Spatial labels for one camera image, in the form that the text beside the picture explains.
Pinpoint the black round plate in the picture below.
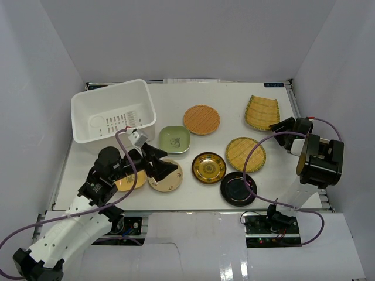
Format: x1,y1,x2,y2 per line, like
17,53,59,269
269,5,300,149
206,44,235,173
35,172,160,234
220,172,258,207

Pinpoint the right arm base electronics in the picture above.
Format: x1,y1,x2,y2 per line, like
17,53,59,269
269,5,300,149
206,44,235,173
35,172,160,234
240,211,302,249

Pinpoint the round orange woven plate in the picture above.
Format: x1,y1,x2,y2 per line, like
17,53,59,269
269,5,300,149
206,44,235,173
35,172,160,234
183,105,221,135

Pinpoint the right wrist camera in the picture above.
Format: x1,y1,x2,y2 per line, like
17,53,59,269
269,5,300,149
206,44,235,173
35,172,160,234
290,139,305,156

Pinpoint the yellow square panda dish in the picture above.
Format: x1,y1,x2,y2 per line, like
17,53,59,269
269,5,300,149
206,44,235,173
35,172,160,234
115,170,147,192

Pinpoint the yellow ornate round plate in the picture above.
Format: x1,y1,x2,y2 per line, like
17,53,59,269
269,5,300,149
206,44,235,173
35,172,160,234
192,152,227,184

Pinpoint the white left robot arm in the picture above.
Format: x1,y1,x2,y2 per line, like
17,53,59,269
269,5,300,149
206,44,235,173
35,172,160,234
13,143,178,280

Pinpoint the beige round patterned plate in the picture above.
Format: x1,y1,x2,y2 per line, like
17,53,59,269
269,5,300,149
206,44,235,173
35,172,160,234
148,159,183,193

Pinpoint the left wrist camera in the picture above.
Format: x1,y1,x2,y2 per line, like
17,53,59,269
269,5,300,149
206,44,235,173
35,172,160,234
128,129,148,148

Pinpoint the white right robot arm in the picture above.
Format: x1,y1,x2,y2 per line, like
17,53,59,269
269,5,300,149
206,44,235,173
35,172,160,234
264,117,344,234

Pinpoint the white plastic bin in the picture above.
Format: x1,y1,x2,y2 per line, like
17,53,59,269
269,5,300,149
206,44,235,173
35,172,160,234
71,79,156,155

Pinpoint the green square panda dish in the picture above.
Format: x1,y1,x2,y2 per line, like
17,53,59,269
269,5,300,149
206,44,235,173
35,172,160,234
159,126,190,154

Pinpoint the round green-rimmed bamboo plate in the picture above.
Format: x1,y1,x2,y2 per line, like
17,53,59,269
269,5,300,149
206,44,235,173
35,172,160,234
225,137,267,173

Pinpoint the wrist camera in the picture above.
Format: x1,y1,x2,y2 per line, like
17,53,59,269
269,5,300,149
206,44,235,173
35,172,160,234
128,129,148,148
290,139,305,156

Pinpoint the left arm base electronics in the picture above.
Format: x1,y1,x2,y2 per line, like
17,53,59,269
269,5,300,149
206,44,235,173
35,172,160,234
95,216,144,245

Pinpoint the square green-rimmed bamboo tray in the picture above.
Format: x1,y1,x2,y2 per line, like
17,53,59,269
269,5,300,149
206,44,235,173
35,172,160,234
244,95,280,131

